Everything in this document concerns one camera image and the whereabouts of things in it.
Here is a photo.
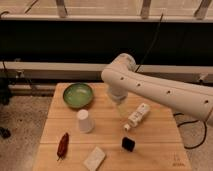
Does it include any white ceramic cup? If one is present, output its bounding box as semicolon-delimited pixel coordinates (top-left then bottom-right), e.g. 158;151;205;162
77;109;94;133

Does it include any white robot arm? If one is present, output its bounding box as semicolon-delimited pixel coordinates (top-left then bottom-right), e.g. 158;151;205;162
101;53;213;126

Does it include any black eraser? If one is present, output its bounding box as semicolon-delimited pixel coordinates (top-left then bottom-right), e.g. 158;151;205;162
122;137;135;152

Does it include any white plastic bottle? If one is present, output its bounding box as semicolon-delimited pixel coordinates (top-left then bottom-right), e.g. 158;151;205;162
123;103;150;131

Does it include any green bowl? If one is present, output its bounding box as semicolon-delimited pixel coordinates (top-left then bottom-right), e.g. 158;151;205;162
63;83;94;109

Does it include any white sponge block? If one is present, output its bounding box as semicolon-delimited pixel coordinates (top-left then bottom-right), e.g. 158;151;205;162
83;147;106;171

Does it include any red chili pepper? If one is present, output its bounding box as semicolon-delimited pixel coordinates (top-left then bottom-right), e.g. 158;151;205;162
57;133;69;159

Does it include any black object on floor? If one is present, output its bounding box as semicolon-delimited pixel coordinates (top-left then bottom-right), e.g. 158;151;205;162
0;127;11;139

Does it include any black cable on wall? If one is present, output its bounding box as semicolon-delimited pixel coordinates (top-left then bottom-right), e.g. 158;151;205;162
134;13;165;73

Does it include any black floor cable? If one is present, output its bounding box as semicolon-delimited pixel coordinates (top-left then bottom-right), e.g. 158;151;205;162
173;112;208;150

